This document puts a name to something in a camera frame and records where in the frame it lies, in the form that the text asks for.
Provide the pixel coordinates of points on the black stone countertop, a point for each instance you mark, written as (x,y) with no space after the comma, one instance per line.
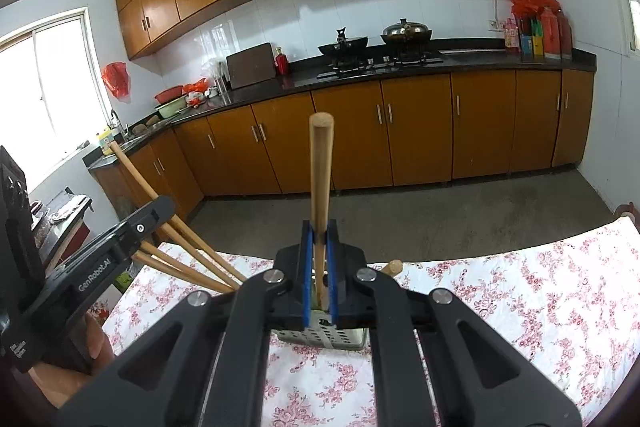
(455,55)

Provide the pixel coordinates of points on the lower wooden base cabinets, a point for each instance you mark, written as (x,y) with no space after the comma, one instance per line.
(391,132)

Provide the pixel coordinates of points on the person's left hand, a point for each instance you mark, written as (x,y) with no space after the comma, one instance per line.
(59,385)

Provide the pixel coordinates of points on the red bottle on counter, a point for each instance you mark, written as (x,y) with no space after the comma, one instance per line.
(281,62)

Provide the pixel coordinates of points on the left window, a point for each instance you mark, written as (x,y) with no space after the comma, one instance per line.
(53,103)

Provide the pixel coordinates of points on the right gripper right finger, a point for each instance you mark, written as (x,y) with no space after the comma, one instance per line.
(435,361)

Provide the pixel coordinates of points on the gas stove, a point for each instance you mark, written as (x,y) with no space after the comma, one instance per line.
(370,65)

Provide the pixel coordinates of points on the pink labelled bottle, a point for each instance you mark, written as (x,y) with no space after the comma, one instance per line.
(511,35)

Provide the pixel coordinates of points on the green perforated utensil holder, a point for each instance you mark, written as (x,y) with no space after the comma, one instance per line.
(325,331)

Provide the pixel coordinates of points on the lidded black wok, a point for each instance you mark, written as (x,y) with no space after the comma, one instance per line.
(406,33)

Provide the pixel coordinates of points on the yellow detergent bottle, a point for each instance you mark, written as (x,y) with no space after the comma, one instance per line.
(106,138)

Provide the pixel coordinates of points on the black wok with handle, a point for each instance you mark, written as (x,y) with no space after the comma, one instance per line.
(345,48)

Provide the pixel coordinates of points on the red plastic bag on wall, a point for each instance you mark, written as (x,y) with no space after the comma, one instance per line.
(116,80)

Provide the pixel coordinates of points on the floral red white tablecloth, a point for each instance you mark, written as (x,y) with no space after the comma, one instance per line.
(570,307)

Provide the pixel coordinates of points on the dark wooden cutting board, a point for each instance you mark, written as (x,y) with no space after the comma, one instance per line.
(251,66)

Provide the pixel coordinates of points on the red basin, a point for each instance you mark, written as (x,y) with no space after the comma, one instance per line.
(168,95)

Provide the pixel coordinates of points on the red bag over condiments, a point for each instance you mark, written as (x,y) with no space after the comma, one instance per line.
(533,8)

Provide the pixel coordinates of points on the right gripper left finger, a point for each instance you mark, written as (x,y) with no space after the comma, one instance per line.
(204,363)

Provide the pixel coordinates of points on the orange oil bottle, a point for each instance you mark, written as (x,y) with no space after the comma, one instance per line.
(551,31)

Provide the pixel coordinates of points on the green enamel basin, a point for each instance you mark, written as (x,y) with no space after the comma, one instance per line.
(172,108)

